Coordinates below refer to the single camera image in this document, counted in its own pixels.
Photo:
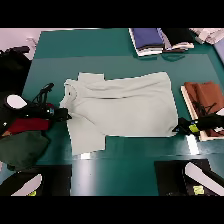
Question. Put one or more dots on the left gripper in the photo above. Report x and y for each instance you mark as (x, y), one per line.
(60, 114)

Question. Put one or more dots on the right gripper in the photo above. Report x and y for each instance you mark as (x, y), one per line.
(188, 126)

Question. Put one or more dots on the pale grey T-shirt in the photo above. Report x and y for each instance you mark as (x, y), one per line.
(133, 106)

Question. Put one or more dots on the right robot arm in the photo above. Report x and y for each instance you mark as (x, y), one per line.
(205, 176)

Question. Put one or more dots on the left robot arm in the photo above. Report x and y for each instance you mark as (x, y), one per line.
(15, 101)

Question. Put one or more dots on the red garment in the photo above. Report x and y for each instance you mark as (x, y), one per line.
(28, 125)

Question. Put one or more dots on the brown garment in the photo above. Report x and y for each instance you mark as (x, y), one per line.
(208, 95)

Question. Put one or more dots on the dark green garment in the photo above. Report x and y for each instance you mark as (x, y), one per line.
(21, 148)

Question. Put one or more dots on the black garment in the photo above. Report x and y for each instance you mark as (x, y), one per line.
(178, 36)
(11, 71)

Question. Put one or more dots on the blue garment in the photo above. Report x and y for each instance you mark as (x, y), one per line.
(146, 37)

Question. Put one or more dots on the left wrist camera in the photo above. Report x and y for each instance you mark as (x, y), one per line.
(43, 93)

